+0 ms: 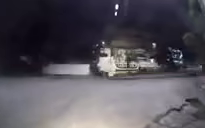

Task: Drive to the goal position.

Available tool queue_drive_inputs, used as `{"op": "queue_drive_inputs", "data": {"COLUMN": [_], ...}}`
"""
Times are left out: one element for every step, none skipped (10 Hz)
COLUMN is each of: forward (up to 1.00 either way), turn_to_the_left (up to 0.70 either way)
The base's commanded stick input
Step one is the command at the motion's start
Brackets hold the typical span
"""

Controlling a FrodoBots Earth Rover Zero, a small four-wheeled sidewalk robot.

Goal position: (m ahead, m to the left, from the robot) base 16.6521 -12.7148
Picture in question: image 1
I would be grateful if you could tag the low white wall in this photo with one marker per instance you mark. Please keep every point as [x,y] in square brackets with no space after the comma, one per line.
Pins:
[66,69]

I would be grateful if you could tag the grey asphalt road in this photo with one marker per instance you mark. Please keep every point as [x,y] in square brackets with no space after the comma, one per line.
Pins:
[76,100]

